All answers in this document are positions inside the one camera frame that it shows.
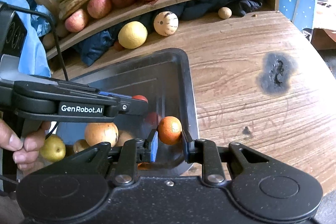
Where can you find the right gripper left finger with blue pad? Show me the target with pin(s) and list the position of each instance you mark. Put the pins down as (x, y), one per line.
(133, 152)

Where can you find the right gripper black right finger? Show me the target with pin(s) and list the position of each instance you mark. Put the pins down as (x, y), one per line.
(205, 153)

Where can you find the orange tangerine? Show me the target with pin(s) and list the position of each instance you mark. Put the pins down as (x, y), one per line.
(169, 130)
(123, 136)

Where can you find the pale orange persimmon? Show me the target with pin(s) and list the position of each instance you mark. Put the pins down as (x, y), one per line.
(101, 132)

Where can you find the small red tomato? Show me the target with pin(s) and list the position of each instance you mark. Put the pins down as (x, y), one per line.
(140, 97)
(117, 46)

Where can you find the small brown kiwi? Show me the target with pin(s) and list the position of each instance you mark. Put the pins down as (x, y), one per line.
(80, 145)

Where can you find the large yellow lemon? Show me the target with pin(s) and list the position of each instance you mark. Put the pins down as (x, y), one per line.
(132, 35)

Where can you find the striped cream pepino melon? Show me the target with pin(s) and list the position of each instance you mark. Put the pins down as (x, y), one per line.
(166, 23)

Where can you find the small tan round fruit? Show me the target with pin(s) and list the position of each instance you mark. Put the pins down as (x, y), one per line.
(224, 13)

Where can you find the person's left hand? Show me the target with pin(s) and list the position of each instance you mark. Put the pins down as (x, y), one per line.
(25, 153)

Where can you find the brown kiwi on shelf left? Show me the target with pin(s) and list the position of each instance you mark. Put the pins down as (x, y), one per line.
(48, 41)

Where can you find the brown kiwi on shelf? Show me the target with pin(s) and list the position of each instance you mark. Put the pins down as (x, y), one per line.
(48, 41)
(61, 30)

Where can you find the brown kiwi on shelf right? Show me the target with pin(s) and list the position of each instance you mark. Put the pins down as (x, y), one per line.
(61, 30)

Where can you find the metal baking tray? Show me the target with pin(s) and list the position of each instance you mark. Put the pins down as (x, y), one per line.
(163, 77)

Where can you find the dark blue cloth under shelf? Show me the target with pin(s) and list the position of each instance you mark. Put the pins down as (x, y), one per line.
(92, 48)

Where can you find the leftmost red apple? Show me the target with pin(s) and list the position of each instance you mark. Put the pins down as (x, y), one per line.
(77, 21)

